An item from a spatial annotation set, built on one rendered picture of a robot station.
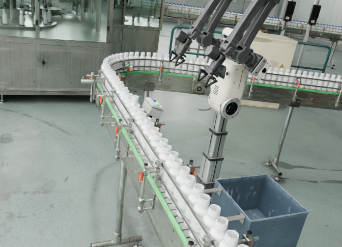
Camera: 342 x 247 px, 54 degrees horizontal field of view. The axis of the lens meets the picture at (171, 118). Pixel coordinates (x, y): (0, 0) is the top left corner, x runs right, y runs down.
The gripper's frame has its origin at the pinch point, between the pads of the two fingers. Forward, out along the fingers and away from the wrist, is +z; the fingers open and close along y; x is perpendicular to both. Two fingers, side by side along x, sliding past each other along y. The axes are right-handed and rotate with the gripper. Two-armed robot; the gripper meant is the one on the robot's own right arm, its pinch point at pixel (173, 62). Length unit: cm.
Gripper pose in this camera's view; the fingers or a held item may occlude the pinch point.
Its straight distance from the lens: 239.3
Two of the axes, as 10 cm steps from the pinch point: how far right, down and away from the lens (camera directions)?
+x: 7.1, 3.8, 5.9
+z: -5.7, 8.1, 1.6
